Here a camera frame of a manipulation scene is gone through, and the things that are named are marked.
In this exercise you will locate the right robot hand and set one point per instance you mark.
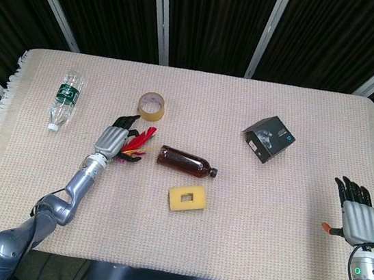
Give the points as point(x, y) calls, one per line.
point(357, 217)

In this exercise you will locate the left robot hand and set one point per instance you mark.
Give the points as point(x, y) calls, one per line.
point(113, 139)

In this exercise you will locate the red and yellow feathers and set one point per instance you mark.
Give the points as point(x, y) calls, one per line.
point(137, 142)

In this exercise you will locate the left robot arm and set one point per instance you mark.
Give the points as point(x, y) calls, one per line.
point(43, 211)

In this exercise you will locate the yellow packing tape roll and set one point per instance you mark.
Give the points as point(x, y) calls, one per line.
point(151, 107)

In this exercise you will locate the clear plastic water bottle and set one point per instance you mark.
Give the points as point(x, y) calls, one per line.
point(65, 98)

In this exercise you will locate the brown plastic bottle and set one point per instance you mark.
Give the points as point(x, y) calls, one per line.
point(184, 162)

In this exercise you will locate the yellow sponge with hole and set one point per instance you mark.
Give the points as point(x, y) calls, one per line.
point(187, 198)

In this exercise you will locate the beige woven tablecloth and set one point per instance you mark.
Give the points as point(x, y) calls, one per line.
point(176, 221)

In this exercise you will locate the black cardboard box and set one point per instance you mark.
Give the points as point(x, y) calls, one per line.
point(270, 139)

